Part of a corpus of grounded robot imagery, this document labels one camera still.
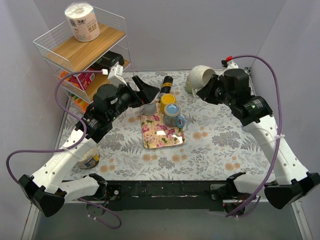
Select light green ceramic mug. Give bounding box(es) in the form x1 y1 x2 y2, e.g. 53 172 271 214
185 77 194 95

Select white grey mug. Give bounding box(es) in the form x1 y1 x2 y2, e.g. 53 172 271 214
187 65 216 98

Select blue glazed mug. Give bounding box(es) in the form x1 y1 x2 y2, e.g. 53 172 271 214
163 103 185 129

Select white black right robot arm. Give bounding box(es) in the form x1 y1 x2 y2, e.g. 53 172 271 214
196 68 320 209

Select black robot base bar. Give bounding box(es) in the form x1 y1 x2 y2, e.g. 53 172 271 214
77 178 247 212

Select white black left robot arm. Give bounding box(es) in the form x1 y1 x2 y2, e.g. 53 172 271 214
18 75 160 217

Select yellow mug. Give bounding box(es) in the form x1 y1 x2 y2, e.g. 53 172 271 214
160 93 177 113

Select black cylindrical bottle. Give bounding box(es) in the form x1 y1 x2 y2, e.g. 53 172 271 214
159 75 174 98

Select black box on shelf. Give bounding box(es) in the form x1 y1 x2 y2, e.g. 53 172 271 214
90 51 125 71

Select floral serving tray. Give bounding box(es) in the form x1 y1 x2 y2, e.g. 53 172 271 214
140 100 185 149

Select colourful sponge stack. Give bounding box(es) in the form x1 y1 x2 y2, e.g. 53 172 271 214
71 94 90 114

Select pink snack box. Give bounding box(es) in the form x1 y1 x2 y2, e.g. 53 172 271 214
67 71 96 90

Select orange snack bag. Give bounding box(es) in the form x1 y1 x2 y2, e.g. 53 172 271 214
59 70 73 86

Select wrapped toilet paper roll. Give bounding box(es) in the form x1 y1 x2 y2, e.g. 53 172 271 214
64 2 101 43

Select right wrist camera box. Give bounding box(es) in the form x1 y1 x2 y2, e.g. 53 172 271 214
221 56 239 70

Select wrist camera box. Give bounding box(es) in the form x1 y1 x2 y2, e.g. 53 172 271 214
221 56 239 70
101 64 127 88

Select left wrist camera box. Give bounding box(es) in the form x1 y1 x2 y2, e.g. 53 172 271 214
101 64 127 88

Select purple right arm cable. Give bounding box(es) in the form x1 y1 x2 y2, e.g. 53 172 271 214
224 54 285 218

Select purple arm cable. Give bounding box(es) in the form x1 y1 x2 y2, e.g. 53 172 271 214
6 69 123 230
224 54 285 218

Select white wire shelf rack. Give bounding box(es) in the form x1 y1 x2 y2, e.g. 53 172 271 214
33 6 138 128

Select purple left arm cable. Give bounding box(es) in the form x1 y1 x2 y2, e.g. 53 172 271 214
6 69 123 230

